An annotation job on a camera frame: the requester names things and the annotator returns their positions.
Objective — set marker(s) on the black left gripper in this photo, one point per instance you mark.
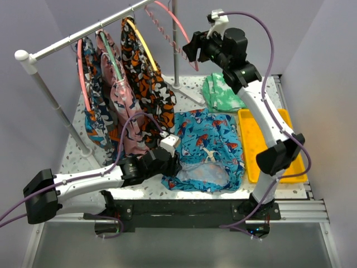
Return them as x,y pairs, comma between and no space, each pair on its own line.
174,166

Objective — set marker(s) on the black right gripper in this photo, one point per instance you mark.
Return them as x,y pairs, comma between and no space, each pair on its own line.
200,41

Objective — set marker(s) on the pink wire hanger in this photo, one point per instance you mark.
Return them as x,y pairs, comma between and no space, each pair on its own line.
176,26

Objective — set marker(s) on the blue shark print shorts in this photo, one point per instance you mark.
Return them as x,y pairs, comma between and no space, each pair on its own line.
211,154

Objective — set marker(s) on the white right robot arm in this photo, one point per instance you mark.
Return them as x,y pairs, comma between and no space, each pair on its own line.
228,51

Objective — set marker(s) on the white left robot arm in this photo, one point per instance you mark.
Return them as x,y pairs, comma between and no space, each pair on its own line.
48,195

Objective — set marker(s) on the pink patterned shorts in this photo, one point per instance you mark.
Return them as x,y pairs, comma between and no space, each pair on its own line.
124,100

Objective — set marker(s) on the green white tie-dye shorts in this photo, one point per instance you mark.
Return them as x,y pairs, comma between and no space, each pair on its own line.
219,96

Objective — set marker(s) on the orange black camouflage shorts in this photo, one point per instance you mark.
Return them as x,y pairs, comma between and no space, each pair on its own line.
145,78

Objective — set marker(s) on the navy orange patterned shorts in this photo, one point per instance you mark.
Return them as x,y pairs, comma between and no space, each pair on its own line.
99,122

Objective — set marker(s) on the yellow hanger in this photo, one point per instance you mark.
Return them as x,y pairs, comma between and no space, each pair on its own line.
144,45

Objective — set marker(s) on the green hanger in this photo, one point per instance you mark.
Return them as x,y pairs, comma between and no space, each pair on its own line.
111,56

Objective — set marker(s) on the pink hanger with shorts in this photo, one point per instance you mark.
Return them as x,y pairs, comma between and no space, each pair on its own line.
81,75

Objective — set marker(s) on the yellow plastic tray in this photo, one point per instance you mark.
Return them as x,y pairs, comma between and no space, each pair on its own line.
253,143

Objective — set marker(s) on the silver clothes rack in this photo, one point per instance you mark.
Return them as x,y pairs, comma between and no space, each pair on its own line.
28,62

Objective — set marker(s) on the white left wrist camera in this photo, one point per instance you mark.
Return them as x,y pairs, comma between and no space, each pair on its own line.
170,143

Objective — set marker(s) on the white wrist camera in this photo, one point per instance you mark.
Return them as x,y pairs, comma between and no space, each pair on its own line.
218,22
170,143

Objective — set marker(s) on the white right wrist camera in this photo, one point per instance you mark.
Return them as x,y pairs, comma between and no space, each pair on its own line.
218,22

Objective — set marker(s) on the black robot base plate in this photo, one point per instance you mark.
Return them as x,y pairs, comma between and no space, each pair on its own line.
235,214

